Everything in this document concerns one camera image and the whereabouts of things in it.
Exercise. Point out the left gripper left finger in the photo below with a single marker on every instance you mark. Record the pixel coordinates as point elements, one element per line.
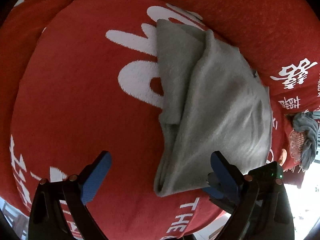
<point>47,220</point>

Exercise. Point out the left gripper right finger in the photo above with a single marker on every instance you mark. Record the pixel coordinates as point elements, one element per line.
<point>257,202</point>

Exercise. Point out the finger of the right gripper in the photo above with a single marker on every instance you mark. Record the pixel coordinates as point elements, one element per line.
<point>224,194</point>

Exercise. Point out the grey knit sweater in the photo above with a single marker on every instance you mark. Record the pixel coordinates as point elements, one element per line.
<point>213,101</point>

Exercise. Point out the crumpled grey cloth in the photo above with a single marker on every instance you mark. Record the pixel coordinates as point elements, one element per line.
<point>307,124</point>

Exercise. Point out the red blanket with white characters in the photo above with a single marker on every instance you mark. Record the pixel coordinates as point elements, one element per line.
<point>79,77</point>

